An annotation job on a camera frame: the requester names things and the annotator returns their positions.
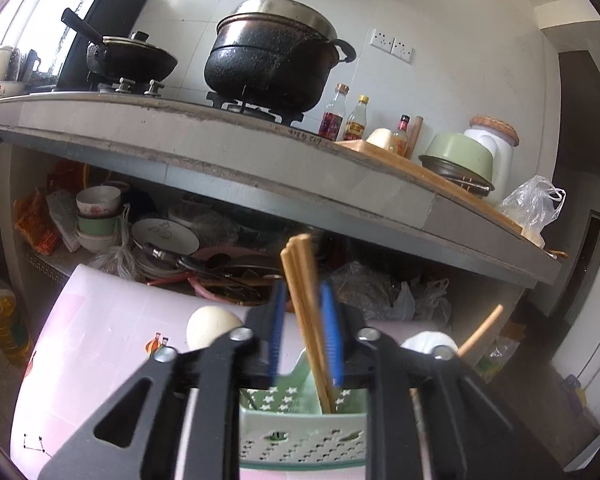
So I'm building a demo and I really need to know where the plain white bowl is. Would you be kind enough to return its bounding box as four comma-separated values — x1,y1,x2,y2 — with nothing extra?
77,230,121,253

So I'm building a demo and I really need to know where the white jar with woven lid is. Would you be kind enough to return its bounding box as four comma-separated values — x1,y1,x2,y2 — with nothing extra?
463,116,520,206

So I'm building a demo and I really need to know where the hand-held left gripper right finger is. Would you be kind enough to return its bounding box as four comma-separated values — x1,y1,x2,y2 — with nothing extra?
320,282,566,480

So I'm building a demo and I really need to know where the pale green bowl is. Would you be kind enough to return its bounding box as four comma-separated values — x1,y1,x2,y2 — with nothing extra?
77,212,121,236

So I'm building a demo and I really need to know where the plastic bag with green items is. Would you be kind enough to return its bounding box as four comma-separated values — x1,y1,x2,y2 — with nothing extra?
480,335,521,386

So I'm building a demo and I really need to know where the cream upturned cup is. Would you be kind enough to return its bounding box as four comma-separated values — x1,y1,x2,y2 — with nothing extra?
366,128,396,153

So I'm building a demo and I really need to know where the large black cooking pot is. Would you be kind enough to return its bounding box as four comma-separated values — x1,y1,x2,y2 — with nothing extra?
203,0,357,113

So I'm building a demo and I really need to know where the blue purple plastic object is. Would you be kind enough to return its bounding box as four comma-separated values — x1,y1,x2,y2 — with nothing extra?
560,374,588,411

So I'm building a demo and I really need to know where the white plastic bag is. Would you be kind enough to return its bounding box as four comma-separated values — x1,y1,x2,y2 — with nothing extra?
410,277,453,328

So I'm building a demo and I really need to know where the black handled knife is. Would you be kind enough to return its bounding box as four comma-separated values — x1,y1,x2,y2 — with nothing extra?
142,242,201,271

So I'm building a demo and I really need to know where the white wall outlet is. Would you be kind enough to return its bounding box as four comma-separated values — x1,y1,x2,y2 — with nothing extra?
391,37,415,63
370,28,396,53

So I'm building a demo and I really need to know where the green star-cutout utensil holder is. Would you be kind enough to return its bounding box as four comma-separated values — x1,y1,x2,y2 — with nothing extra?
239,355,371,467

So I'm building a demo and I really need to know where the white floral bowl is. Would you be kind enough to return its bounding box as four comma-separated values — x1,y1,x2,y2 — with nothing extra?
76,186,122,217

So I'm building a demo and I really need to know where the green enamel bowl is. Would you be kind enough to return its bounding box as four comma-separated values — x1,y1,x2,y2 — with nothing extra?
420,132,496,186

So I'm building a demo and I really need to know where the black wok with lid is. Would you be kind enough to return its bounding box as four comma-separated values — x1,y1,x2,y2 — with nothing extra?
61,7,179,83

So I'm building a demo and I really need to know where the cooking oil bottle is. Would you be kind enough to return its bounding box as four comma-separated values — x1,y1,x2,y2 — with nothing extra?
0,262,31,366

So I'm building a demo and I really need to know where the dark metal pan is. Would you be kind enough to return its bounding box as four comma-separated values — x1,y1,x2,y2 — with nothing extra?
419,154,496,196

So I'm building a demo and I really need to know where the black gas stove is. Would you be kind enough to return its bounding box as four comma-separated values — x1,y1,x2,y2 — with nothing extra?
27,77,306,127

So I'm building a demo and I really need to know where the white plate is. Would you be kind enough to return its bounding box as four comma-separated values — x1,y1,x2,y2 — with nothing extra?
131,218,201,256

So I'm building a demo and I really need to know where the white bowl with red print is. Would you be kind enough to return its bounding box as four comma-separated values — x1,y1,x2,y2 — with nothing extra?
0,80,28,101

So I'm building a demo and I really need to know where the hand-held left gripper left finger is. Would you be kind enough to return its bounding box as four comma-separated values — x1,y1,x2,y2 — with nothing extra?
37,280,287,480

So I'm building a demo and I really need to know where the white rice spoon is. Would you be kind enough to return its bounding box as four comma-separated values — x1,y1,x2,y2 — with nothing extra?
400,331,459,361

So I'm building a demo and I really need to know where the white pitcher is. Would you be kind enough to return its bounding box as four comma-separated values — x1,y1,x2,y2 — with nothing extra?
0,46,21,83

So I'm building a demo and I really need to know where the grey concrete kitchen counter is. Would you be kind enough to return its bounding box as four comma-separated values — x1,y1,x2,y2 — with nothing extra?
0,91,563,288

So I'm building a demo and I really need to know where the yellow cap vinegar bottle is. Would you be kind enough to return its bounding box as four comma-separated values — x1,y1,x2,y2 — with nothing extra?
343,95,370,142

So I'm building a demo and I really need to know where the orange snack bag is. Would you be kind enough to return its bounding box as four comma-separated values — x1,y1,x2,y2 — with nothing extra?
14,187,61,256

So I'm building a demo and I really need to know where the sauce bottle with red label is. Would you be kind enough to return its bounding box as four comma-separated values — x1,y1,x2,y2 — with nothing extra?
319,84,350,142

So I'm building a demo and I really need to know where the dark glass mug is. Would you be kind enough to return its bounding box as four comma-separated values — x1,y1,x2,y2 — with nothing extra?
10,49,41,81

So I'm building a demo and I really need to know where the pink balloon-print tablecloth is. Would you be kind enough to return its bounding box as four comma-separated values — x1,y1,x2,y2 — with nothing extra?
10,262,446,480

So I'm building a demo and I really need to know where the pink plastic basin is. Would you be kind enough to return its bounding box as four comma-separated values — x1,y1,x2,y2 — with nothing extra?
187,246,296,311

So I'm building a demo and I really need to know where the wooden chopstick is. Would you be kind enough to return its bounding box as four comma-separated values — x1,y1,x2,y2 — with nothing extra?
280,247,331,413
300,234,337,413
457,304,505,359
286,237,333,413

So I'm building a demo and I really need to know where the wooden stick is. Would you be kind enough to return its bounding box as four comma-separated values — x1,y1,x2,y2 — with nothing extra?
406,116,425,158

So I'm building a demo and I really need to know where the small red cap sauce bottle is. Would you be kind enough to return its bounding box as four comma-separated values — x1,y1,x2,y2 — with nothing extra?
394,115,411,158

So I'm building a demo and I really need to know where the crumpled clear plastic bag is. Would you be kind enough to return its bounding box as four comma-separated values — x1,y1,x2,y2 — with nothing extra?
330,260,416,321

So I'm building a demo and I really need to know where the wooden cutting board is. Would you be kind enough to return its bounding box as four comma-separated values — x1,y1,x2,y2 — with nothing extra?
334,139,526,235

